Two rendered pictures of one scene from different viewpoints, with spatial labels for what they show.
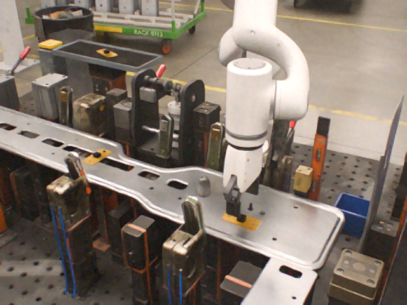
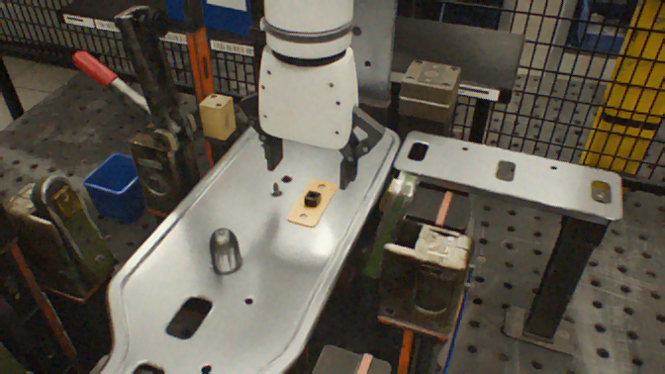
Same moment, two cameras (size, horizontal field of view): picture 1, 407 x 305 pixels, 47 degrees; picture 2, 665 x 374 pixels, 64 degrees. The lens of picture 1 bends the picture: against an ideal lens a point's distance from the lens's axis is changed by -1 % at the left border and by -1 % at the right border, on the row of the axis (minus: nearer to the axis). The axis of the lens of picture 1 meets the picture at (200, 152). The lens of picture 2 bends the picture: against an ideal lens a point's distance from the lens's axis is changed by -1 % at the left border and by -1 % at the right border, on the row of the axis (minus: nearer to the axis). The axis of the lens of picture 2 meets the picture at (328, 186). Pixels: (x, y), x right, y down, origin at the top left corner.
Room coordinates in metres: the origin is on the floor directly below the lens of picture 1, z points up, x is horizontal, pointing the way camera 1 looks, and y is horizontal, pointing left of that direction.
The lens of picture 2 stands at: (0.89, 0.40, 1.44)
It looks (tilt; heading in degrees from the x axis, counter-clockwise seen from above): 40 degrees down; 261
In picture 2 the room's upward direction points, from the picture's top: straight up
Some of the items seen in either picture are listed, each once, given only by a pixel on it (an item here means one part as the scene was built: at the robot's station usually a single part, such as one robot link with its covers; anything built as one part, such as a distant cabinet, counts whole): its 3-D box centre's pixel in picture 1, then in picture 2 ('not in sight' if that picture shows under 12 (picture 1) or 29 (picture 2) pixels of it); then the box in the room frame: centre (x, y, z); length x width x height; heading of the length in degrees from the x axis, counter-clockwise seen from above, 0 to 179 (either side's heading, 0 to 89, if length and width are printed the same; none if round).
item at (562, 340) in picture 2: not in sight; (563, 271); (0.47, -0.06, 0.84); 0.11 x 0.06 x 0.29; 150
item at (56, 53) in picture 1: (106, 54); not in sight; (1.52, 0.32, 1.16); 0.37 x 0.14 x 0.02; 60
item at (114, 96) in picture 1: (121, 146); not in sight; (1.34, 0.26, 0.90); 0.05 x 0.05 x 0.40; 60
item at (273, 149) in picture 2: (254, 178); (264, 140); (0.88, -0.12, 1.08); 0.03 x 0.03 x 0.07; 60
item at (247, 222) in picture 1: (241, 218); (313, 199); (0.83, -0.09, 1.01); 0.08 x 0.04 x 0.01; 60
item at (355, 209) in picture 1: (351, 215); (123, 189); (1.17, -0.48, 0.74); 0.11 x 0.10 x 0.09; 60
